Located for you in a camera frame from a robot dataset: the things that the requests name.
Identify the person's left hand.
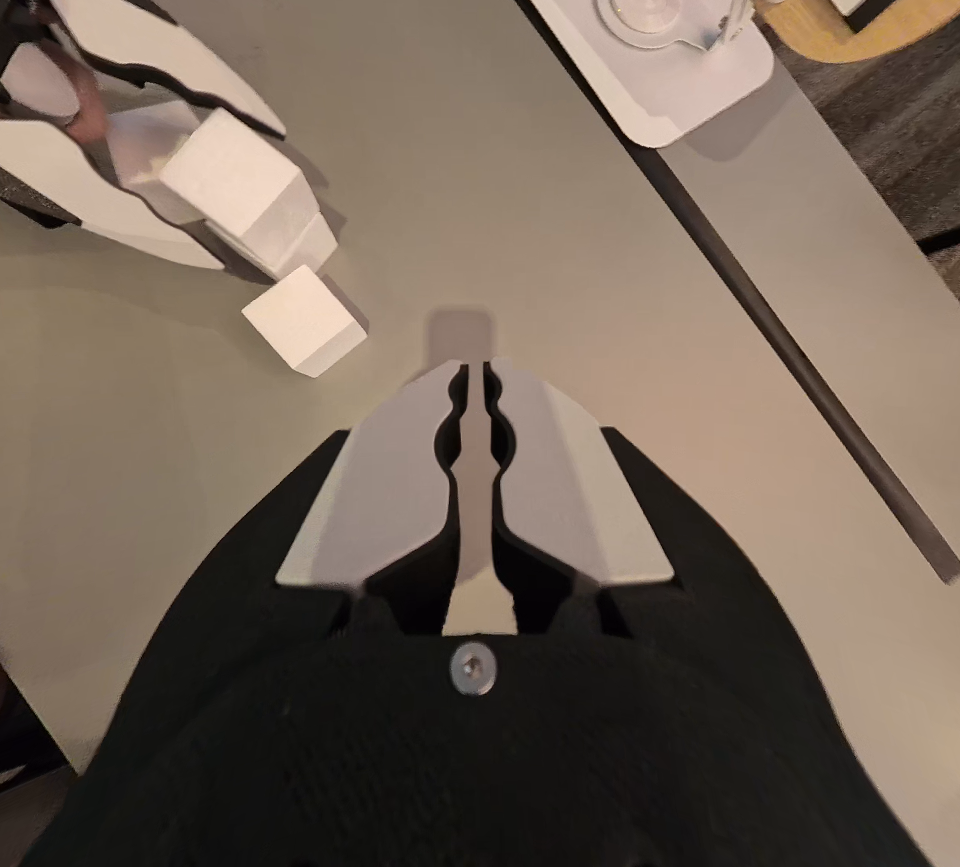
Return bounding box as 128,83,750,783
63,53,106,142

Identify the white hard foam cube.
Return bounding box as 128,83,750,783
159,109,320,264
241,264,369,379
105,102,200,223
202,207,337,281

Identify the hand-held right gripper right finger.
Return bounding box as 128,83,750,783
482,357,676,636

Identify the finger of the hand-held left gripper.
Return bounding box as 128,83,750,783
48,0,288,141
0,119,226,273

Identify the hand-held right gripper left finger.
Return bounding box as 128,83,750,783
276,359,470,634

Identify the white and wooden document stand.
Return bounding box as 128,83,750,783
501,0,960,150

